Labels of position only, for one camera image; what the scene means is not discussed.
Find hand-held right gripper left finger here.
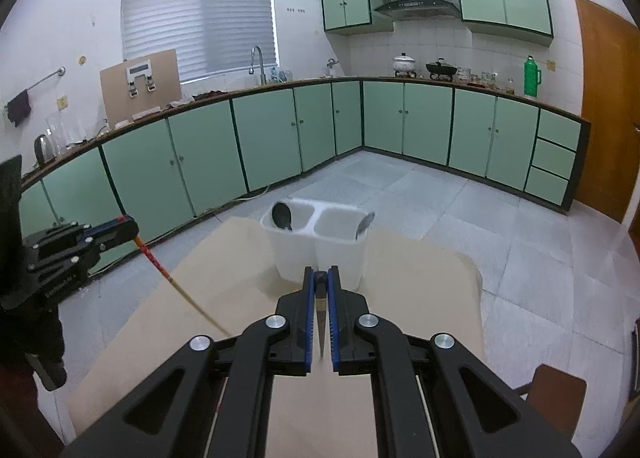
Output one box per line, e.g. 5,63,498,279
59,265,319,458

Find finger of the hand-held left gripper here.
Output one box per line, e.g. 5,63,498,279
22,215,141,255
27,233,137,291

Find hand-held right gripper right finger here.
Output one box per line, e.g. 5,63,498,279
328,265,583,458

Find brown chopstick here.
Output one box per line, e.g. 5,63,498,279
317,283,327,359

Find white utensil holder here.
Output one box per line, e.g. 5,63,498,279
260,198,372,291

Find red chopstick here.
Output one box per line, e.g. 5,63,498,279
133,234,233,339

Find steel electric kettle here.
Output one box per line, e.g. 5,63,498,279
33,134,56,164

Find grey spoon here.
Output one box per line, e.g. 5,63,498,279
354,211,376,241

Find clear glass pitcher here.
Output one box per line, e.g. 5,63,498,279
46,115,84,149

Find black spoon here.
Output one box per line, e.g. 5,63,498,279
271,202,295,231

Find wooden board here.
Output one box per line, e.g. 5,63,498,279
99,49,182,127

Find dark towel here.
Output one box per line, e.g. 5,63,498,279
6,90,32,128

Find white device on board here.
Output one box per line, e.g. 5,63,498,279
126,60,157,99

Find green lower cabinets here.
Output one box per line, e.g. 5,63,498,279
17,78,591,239

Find steel faucet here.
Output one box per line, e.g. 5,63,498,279
248,45,269,86

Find white window blind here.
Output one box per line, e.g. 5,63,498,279
122,0,279,84

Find brown chair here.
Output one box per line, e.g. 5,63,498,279
516,364,588,442

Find black wok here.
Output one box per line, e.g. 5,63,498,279
426,58,459,79

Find row of glass jars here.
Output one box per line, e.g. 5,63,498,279
457,66,517,95

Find green thermos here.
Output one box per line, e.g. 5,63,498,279
523,56,543,99

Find black range hood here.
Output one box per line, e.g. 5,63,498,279
374,0,462,21

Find wooden door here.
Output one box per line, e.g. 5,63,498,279
574,0,640,225

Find metal towel rail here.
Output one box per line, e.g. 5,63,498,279
5,66,67,109

